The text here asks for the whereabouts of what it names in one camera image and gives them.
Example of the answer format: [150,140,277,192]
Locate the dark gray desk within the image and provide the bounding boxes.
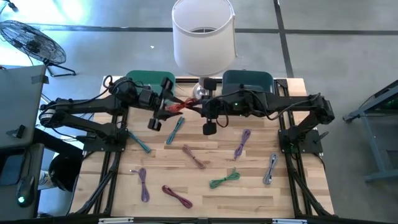
[0,142,45,221]

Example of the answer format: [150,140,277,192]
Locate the silver lamp white shade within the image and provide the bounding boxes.
[171,0,239,99]

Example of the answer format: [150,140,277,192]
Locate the white blue bottle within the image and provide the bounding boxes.
[39,169,56,190]

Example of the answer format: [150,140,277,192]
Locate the white aluminium bracket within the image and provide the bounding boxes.
[272,218,308,224]
[98,217,134,224]

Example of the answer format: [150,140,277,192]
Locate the blue-gray metal frame table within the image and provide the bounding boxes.
[343,79,398,184]

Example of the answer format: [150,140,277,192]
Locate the black aluminium table frame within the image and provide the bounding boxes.
[71,76,335,218]

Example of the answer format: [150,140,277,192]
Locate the purple USB cable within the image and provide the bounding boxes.
[233,128,252,161]
[130,167,150,203]

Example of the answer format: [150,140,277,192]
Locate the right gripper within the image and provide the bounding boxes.
[188,77,229,136]

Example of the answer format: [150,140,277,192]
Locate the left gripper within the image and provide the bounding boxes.
[147,77,190,131]

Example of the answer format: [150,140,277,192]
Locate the black floor fan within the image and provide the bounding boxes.
[0,20,77,78]

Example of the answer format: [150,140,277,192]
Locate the dark teal plastic bin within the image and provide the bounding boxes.
[221,70,275,95]

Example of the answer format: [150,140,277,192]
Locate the pink USB cable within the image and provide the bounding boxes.
[182,144,208,170]

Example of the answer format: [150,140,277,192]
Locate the small black desk clip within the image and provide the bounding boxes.
[5,124,27,139]

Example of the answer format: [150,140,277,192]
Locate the green plastic bin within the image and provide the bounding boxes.
[125,70,177,98]

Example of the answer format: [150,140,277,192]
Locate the red USB cable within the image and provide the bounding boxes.
[167,96,199,113]

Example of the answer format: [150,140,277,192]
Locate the gray USB cable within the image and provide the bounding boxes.
[262,152,279,185]

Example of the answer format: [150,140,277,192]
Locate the black computer mouse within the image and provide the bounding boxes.
[15,175,35,208]

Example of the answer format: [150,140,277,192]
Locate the green USB cable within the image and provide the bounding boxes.
[208,167,241,190]

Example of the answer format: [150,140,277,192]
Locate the teal black striped USB cable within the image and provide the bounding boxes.
[126,129,152,154]

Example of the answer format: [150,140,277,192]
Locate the maroon black USB cable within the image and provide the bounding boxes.
[161,185,193,209]

